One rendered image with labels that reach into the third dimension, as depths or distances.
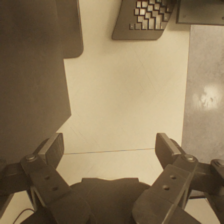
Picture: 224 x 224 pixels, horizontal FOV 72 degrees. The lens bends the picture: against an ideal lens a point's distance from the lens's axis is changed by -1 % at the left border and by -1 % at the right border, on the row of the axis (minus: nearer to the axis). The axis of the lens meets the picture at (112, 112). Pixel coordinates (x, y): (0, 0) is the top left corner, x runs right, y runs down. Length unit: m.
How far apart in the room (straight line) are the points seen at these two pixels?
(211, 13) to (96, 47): 0.34
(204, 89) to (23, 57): 1.42
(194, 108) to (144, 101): 1.00
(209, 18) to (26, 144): 0.54
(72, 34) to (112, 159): 0.47
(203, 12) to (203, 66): 0.96
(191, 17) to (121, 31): 0.20
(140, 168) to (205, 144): 1.13
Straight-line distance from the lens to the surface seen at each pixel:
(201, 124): 1.62
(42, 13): 0.31
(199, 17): 0.56
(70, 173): 0.71
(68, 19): 0.55
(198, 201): 1.92
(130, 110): 0.56
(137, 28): 0.53
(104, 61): 0.53
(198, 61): 1.47
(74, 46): 0.54
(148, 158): 0.66
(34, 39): 0.27
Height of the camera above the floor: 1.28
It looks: 72 degrees down
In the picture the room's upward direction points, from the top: 177 degrees clockwise
